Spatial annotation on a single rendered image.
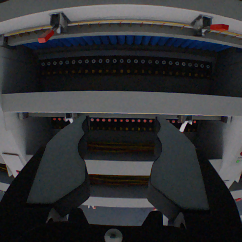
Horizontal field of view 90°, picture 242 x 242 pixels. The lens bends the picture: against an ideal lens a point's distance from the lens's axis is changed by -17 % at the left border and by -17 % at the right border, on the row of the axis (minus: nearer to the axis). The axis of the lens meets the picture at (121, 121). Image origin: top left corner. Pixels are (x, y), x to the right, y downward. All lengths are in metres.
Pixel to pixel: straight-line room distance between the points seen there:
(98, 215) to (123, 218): 0.13
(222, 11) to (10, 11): 0.39
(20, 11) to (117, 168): 0.43
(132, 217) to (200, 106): 0.65
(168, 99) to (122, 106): 0.10
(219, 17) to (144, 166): 0.38
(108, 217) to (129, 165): 0.46
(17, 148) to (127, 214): 0.61
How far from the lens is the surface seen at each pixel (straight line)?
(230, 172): 0.56
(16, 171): 0.57
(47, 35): 0.25
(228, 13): 0.33
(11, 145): 0.49
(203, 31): 0.31
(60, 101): 0.33
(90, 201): 0.59
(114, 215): 0.83
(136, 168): 0.42
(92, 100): 0.30
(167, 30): 0.33
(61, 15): 0.30
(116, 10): 0.29
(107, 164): 0.42
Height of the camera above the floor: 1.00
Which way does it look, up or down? 31 degrees up
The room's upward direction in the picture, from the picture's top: 180 degrees counter-clockwise
